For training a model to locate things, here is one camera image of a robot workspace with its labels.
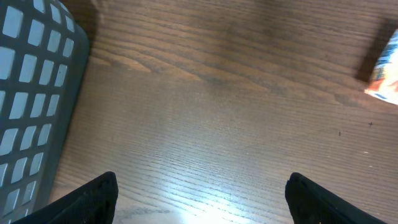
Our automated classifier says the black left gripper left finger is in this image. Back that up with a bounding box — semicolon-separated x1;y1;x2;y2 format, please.
12;171;119;224

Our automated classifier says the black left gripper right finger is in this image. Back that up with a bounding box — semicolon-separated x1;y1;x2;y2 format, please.
285;172;385;224

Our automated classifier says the orange small box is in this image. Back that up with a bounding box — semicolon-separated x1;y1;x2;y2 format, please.
364;30;397;105

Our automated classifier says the grey plastic mesh basket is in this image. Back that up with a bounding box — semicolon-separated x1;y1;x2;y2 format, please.
1;0;90;223

